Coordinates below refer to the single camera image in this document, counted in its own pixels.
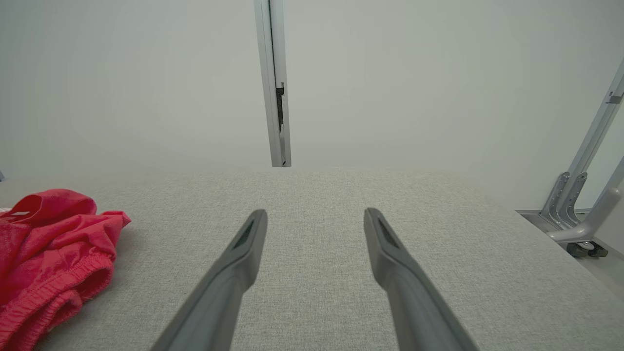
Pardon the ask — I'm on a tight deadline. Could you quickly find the grey curved support leg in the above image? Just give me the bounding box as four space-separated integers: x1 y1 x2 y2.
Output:
546 157 624 244

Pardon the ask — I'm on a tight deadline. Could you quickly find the black caster wheel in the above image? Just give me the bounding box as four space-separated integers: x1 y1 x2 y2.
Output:
565 241 609 258

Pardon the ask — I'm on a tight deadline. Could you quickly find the grey slanted partition post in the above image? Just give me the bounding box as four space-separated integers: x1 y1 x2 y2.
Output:
516 58 624 234

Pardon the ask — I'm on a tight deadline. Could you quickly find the red shorts elastic waistband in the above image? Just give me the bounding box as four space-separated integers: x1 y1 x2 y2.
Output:
0 189 132 351

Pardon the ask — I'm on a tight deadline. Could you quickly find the grey metal partition post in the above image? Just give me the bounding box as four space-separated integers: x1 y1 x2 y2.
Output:
253 0 292 168

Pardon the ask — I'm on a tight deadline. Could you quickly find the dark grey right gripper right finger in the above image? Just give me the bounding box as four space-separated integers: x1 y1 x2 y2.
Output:
364 208 481 351

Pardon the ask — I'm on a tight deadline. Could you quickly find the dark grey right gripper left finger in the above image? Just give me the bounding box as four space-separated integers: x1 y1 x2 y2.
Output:
150 210 268 351

